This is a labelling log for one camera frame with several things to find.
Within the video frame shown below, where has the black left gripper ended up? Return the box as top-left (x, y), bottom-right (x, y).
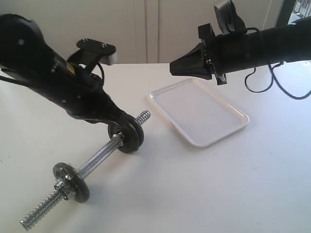
top-left (0, 48), bottom-right (133, 126)

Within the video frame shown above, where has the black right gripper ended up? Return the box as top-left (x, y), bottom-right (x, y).
top-left (170, 24), bottom-right (265, 85)

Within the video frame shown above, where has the black weight plate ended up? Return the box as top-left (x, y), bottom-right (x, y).
top-left (52, 162), bottom-right (90, 203)
top-left (108, 123), bottom-right (139, 154)
top-left (123, 115), bottom-right (144, 154)

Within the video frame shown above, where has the chrome threaded dumbbell bar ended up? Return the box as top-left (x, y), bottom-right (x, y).
top-left (20, 110), bottom-right (151, 231)

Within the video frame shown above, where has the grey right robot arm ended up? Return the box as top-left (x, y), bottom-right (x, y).
top-left (170, 17), bottom-right (311, 85)

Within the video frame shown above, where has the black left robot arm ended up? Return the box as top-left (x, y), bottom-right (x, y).
top-left (0, 14), bottom-right (131, 127)

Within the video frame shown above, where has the white plastic tray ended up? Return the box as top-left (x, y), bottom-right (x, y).
top-left (149, 78), bottom-right (250, 148)

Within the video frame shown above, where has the chrome spin-lock collar nut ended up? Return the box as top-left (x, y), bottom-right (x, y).
top-left (54, 179), bottom-right (74, 200)

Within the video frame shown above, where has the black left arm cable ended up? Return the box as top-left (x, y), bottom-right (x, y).
top-left (80, 60), bottom-right (105, 85)

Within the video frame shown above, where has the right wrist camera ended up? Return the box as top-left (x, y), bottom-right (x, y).
top-left (214, 0), bottom-right (246, 35)

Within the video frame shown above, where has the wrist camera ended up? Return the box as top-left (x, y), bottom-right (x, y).
top-left (67, 38), bottom-right (117, 73)
top-left (214, 0), bottom-right (246, 35)

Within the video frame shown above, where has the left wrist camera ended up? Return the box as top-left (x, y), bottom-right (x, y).
top-left (67, 38), bottom-right (117, 73)

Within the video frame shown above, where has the dark window frame post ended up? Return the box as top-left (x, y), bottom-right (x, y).
top-left (275, 0), bottom-right (296, 27)

